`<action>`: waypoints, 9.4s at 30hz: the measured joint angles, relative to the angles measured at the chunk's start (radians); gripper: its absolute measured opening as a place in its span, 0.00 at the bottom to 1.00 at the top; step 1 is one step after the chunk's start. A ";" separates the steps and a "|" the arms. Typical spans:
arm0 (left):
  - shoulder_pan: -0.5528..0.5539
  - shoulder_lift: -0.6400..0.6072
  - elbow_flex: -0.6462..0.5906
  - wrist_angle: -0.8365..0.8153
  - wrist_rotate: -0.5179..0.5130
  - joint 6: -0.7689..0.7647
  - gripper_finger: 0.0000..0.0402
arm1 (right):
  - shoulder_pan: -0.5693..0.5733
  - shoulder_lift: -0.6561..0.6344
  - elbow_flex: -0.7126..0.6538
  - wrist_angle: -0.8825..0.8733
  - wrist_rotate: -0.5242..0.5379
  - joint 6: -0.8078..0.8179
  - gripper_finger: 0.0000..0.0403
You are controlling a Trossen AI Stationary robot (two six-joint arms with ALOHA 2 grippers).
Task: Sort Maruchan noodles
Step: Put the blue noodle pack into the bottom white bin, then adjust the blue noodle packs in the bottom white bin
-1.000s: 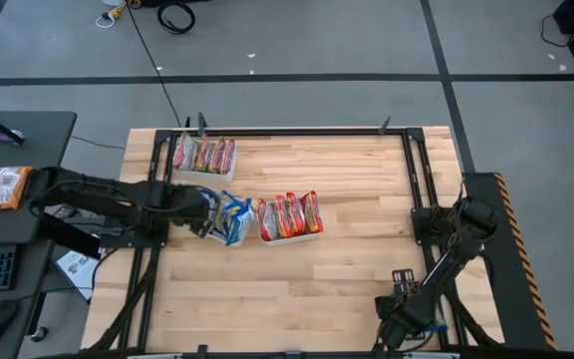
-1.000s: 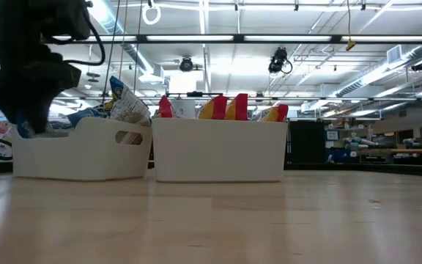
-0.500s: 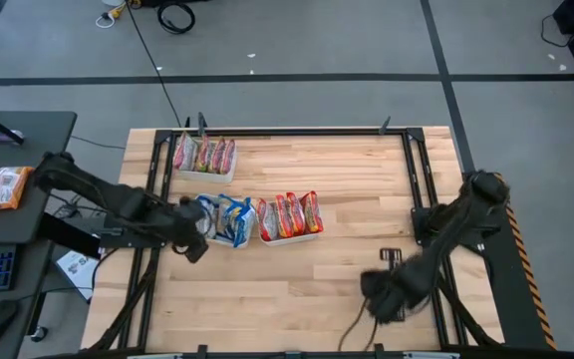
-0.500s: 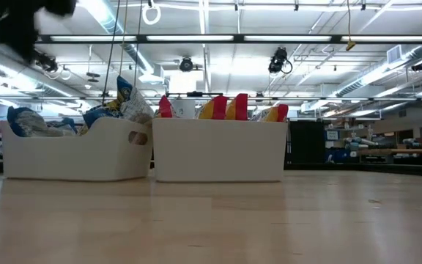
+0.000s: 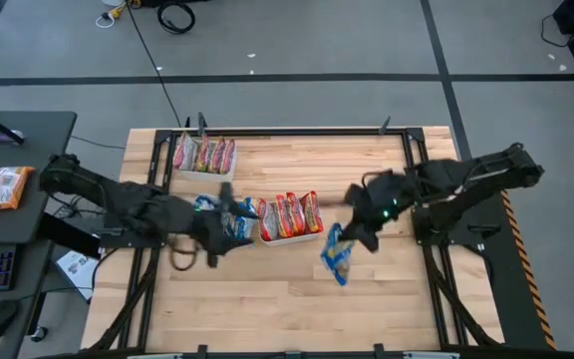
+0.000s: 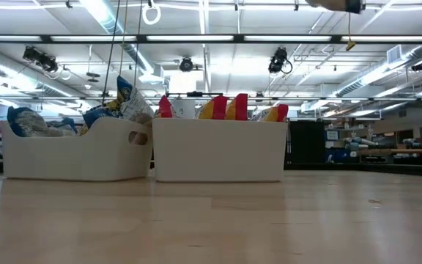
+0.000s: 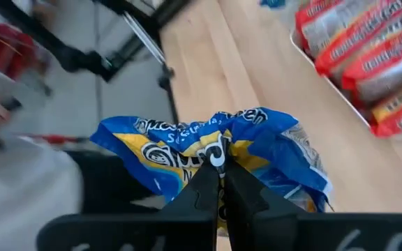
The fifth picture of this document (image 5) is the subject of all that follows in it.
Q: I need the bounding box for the white printed paper sheet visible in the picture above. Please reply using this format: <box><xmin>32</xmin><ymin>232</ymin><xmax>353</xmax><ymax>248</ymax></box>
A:
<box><xmin>55</xmin><ymin>248</ymin><xmax>100</xmax><ymax>303</ymax></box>

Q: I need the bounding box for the white cable with yellow plug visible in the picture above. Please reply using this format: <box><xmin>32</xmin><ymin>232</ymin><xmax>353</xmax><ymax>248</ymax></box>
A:
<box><xmin>95</xmin><ymin>0</ymin><xmax>129</xmax><ymax>30</ymax></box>

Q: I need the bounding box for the orange ramen packet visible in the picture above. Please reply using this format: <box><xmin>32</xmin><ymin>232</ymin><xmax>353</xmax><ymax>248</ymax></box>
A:
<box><xmin>0</xmin><ymin>166</ymin><xmax>36</xmax><ymax>214</ymax></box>

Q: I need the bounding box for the black aluminium table frame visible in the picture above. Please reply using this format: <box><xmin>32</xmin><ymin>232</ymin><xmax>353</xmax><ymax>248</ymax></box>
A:
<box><xmin>87</xmin><ymin>112</ymin><xmax>505</xmax><ymax>359</ymax></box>

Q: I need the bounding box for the coiled black cable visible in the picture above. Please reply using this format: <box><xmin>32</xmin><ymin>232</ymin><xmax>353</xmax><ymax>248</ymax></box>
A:
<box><xmin>155</xmin><ymin>1</ymin><xmax>197</xmax><ymax>35</ymax></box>

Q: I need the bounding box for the white plastic bin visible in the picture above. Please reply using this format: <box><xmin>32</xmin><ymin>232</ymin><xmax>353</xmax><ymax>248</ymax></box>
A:
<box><xmin>255</xmin><ymin>191</ymin><xmax>325</xmax><ymax>248</ymax></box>
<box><xmin>172</xmin><ymin>130</ymin><xmax>238</xmax><ymax>183</ymax></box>
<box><xmin>192</xmin><ymin>192</ymin><xmax>259</xmax><ymax>250</ymax></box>

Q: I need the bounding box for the long black floor cable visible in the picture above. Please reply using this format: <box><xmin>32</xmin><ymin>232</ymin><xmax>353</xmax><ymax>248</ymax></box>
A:
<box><xmin>125</xmin><ymin>0</ymin><xmax>183</xmax><ymax>127</ymax></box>

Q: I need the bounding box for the black desk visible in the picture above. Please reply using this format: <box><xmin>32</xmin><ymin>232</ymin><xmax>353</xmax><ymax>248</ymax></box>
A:
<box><xmin>0</xmin><ymin>110</ymin><xmax>78</xmax><ymax>359</ymax></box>

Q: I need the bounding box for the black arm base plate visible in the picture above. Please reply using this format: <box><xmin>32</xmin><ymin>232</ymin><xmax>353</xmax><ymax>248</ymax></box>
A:
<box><xmin>100</xmin><ymin>226</ymin><xmax>171</xmax><ymax>249</ymax></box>
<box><xmin>411</xmin><ymin>206</ymin><xmax>502</xmax><ymax>246</ymax></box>

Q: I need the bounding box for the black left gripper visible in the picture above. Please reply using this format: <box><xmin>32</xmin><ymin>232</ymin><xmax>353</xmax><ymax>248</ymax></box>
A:
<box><xmin>186</xmin><ymin>181</ymin><xmax>260</xmax><ymax>268</ymax></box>

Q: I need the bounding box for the red beef ramen packet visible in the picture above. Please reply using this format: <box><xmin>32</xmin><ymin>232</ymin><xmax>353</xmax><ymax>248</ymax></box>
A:
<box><xmin>274</xmin><ymin>193</ymin><xmax>294</xmax><ymax>239</ymax></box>
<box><xmin>286</xmin><ymin>191</ymin><xmax>307</xmax><ymax>236</ymax></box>
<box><xmin>256</xmin><ymin>197</ymin><xmax>279</xmax><ymax>243</ymax></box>
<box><xmin>300</xmin><ymin>190</ymin><xmax>325</xmax><ymax>235</ymax></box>

